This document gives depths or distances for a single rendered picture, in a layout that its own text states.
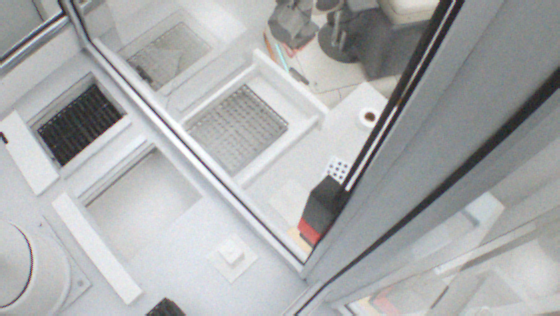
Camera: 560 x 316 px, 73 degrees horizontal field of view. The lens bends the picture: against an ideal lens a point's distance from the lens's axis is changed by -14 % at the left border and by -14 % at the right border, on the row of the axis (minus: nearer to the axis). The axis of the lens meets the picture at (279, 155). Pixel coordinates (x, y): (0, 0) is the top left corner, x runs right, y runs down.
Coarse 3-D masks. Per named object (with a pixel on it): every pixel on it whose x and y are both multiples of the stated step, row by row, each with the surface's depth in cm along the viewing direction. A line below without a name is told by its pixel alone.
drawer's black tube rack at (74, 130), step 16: (80, 96) 119; (96, 96) 119; (64, 112) 116; (80, 112) 120; (96, 112) 117; (48, 128) 117; (64, 128) 114; (80, 128) 114; (96, 128) 115; (48, 144) 115; (64, 144) 116; (80, 144) 114; (64, 160) 110
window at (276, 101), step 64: (128, 0) 63; (192, 0) 46; (256, 0) 36; (320, 0) 30; (384, 0) 25; (128, 64) 94; (192, 64) 60; (256, 64) 45; (320, 64) 36; (384, 64) 29; (192, 128) 87; (256, 128) 58; (320, 128) 44; (384, 128) 35; (256, 192) 82
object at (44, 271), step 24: (0, 240) 67; (24, 240) 77; (48, 240) 94; (0, 264) 66; (24, 264) 74; (48, 264) 83; (72, 264) 94; (0, 288) 68; (24, 288) 75; (48, 288) 83; (72, 288) 92; (0, 312) 73; (24, 312) 79; (48, 312) 87
